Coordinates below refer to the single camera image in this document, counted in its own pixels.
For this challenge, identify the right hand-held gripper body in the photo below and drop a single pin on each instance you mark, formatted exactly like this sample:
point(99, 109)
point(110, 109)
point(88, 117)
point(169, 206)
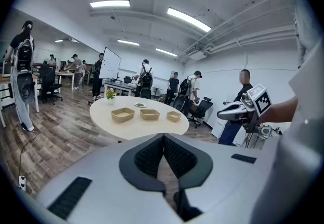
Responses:
point(262, 101)

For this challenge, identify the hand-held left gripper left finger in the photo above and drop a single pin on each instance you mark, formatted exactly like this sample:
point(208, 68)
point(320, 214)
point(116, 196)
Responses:
point(146, 159)

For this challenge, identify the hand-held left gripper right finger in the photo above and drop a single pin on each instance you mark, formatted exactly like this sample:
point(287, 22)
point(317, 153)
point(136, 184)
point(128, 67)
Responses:
point(181, 159)

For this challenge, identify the brown paper tray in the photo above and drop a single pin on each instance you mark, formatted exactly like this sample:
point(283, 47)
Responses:
point(122, 115)
point(150, 114)
point(173, 116)

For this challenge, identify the person's right forearm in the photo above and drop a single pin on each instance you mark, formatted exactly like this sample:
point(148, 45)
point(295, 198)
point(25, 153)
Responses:
point(278, 111)

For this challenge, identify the person's grey shirt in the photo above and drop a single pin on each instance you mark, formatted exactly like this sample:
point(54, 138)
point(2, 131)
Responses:
point(308, 83)

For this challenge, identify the white plate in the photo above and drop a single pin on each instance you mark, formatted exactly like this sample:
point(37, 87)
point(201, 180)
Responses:
point(136, 105)

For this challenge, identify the black office chair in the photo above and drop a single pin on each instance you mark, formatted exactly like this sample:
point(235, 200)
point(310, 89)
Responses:
point(48, 78)
point(203, 109)

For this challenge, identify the bundle of white ceiling pipes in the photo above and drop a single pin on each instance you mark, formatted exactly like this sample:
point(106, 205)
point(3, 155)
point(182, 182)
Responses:
point(253, 40)

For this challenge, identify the black and white backpack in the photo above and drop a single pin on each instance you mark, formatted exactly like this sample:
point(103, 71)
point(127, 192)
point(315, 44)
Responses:
point(186, 87)
point(146, 78)
point(24, 58)

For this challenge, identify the potted orange flower plant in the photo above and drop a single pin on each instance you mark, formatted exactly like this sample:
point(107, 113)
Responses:
point(111, 95)

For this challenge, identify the white ceiling air conditioner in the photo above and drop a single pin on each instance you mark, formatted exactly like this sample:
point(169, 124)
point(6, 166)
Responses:
point(198, 55)

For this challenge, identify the grey work table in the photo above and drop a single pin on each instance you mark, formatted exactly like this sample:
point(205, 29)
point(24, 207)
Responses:
point(119, 85)

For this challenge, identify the whiteboard on stand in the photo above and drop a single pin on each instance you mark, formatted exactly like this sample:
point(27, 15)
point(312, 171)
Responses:
point(110, 63)

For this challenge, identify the white work table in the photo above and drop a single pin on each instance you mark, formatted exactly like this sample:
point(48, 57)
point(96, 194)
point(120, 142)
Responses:
point(65, 73)

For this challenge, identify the white power strip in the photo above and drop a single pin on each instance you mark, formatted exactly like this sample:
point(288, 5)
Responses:
point(22, 183)

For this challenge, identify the wooden top white desk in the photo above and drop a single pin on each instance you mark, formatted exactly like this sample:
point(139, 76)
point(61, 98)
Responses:
point(15, 78)

